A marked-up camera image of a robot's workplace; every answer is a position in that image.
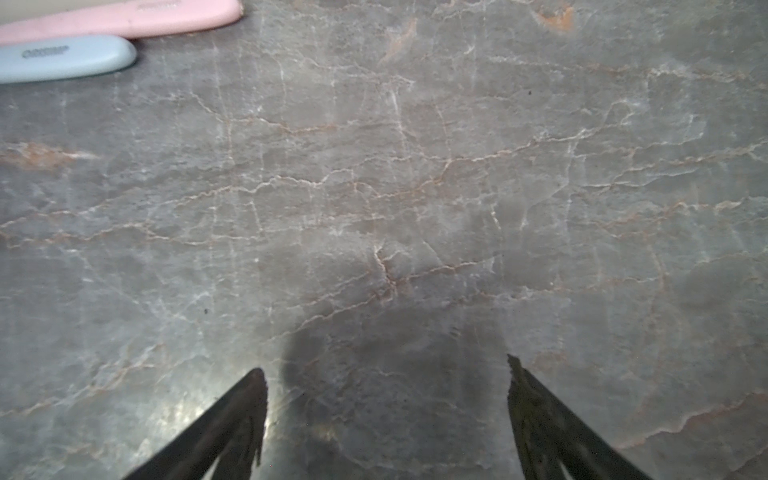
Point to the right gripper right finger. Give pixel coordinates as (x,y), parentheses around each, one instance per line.
(552,441)

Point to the pink toothbrush near holder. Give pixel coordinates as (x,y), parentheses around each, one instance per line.
(127,19)

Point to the light blue toothbrush near holder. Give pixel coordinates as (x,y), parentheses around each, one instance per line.
(65,58)

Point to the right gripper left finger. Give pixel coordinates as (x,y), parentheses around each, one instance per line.
(228,437)

